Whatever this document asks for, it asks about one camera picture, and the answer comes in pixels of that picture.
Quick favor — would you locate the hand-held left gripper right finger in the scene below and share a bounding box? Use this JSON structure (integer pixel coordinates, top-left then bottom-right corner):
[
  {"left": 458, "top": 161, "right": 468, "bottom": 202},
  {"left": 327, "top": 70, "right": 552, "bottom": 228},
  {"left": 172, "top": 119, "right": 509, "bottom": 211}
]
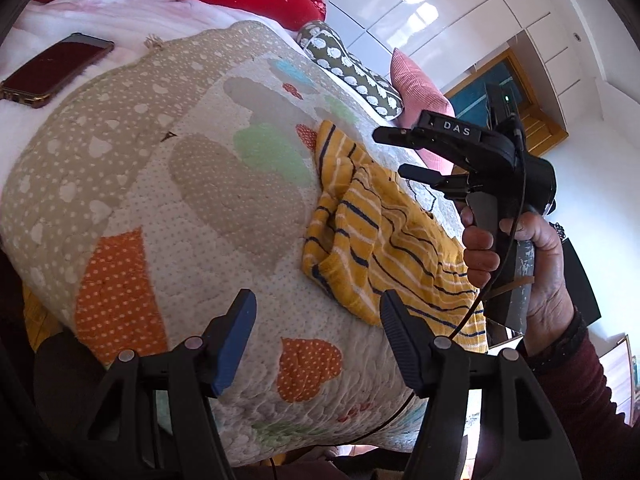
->
[{"left": 379, "top": 289, "right": 583, "bottom": 480}]

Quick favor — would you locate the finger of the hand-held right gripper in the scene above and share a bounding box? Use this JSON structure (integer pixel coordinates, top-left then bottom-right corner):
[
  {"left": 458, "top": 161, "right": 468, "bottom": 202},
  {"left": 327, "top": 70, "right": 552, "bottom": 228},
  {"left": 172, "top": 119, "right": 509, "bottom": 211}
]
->
[
  {"left": 372, "top": 125, "right": 426, "bottom": 148},
  {"left": 398, "top": 164, "right": 469, "bottom": 195}
]

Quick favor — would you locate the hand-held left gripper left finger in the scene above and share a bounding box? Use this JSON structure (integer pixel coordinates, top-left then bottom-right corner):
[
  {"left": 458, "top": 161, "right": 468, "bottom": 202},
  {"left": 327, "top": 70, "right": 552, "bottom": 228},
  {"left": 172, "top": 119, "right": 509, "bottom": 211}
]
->
[{"left": 87, "top": 289, "right": 258, "bottom": 480}]

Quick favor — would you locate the yellow striped sweater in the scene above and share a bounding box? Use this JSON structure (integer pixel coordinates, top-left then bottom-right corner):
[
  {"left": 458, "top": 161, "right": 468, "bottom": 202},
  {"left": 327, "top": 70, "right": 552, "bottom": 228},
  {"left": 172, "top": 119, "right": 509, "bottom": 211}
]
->
[{"left": 301, "top": 120, "right": 488, "bottom": 356}]

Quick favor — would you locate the person's right forearm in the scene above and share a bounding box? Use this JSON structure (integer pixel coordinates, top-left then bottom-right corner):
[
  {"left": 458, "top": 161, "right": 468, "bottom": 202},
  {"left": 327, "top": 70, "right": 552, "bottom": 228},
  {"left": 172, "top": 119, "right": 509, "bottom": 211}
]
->
[{"left": 522, "top": 310, "right": 640, "bottom": 480}]

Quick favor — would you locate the person's right hand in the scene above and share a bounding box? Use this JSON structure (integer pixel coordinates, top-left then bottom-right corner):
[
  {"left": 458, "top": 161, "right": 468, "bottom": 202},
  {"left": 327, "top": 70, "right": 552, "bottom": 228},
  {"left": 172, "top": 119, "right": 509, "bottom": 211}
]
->
[{"left": 460, "top": 207, "right": 576, "bottom": 358}]

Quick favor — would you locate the pink pillow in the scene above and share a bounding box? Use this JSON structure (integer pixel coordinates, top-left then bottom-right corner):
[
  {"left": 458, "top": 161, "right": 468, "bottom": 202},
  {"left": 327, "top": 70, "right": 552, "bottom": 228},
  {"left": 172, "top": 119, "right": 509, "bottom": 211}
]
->
[{"left": 391, "top": 47, "right": 466, "bottom": 176}]

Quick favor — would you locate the wooden door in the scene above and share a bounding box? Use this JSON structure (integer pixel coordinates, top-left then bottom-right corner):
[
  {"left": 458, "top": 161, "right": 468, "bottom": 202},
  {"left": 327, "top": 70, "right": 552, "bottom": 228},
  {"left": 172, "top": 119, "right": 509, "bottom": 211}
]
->
[{"left": 520, "top": 100, "right": 570, "bottom": 158}]

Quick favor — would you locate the teal door curtain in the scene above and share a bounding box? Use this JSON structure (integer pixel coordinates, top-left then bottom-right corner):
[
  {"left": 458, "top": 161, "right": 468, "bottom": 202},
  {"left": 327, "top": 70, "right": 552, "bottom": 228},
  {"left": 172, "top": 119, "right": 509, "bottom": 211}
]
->
[{"left": 452, "top": 57, "right": 523, "bottom": 121}]

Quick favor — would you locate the green sheep-print pillow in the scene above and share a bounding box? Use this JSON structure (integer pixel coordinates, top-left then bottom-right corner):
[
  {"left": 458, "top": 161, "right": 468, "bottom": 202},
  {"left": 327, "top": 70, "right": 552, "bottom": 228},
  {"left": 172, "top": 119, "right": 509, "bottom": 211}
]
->
[{"left": 296, "top": 20, "right": 405, "bottom": 122}]

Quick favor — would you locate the patchwork quilt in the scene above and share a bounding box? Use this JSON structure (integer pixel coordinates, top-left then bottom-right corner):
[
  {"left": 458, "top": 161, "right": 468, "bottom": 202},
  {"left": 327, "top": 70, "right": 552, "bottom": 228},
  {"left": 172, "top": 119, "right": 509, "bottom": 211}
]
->
[{"left": 0, "top": 20, "right": 493, "bottom": 466}]

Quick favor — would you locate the glossy white wardrobe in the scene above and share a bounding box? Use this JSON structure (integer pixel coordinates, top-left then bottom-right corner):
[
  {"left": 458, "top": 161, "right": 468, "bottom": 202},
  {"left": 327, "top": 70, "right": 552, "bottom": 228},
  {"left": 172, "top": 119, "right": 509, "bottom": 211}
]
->
[{"left": 285, "top": 0, "right": 608, "bottom": 126}]

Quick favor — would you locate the black television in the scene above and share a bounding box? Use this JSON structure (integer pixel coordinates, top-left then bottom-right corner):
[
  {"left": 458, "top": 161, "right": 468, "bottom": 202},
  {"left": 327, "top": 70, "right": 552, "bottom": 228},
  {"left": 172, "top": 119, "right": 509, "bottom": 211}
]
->
[{"left": 560, "top": 237, "right": 601, "bottom": 326}]

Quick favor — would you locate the yellow cloth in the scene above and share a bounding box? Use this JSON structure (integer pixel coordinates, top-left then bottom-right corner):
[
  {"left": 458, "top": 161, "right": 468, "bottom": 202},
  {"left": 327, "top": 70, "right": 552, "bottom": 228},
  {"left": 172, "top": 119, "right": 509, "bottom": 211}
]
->
[{"left": 22, "top": 282, "right": 76, "bottom": 353}]

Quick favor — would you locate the pale pink bed sheet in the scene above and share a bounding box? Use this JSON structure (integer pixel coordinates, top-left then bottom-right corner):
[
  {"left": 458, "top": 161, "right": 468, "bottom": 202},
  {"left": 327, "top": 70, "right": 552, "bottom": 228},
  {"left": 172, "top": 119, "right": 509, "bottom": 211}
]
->
[{"left": 0, "top": 0, "right": 301, "bottom": 121}]

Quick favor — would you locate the smartphone in gold case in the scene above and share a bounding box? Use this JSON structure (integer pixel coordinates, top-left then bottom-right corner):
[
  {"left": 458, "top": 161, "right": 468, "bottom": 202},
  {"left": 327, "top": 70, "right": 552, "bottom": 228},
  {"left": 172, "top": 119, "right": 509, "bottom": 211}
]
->
[{"left": 0, "top": 32, "right": 115, "bottom": 108}]

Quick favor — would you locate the black cable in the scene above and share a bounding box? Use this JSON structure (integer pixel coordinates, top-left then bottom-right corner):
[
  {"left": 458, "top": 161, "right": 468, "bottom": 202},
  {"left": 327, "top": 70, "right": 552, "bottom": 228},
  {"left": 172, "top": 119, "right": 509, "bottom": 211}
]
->
[{"left": 270, "top": 127, "right": 528, "bottom": 480}]

